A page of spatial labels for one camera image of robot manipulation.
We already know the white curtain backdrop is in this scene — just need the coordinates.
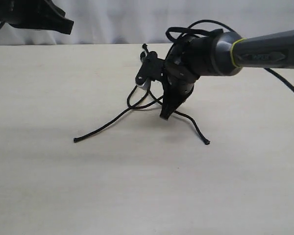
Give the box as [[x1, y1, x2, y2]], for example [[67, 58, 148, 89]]
[[0, 0, 294, 46]]

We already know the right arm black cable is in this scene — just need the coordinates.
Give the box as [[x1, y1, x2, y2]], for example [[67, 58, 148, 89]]
[[165, 19, 294, 105]]

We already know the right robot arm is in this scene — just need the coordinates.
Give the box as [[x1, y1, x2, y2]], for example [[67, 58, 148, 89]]
[[160, 27, 294, 119]]

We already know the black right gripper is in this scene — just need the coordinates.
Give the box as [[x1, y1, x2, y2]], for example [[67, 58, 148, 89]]
[[159, 78, 195, 120]]

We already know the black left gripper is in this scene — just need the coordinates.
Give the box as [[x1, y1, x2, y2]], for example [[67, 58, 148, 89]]
[[0, 0, 74, 35]]

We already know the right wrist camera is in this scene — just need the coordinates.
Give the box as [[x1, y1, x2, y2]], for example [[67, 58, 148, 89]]
[[135, 51, 164, 91]]

